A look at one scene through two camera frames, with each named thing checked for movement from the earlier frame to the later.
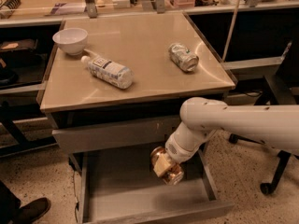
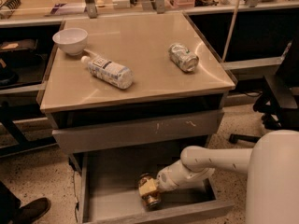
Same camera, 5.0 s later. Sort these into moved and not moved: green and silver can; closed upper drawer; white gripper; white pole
Moved: white gripper
Not moved: green and silver can; white pole; closed upper drawer
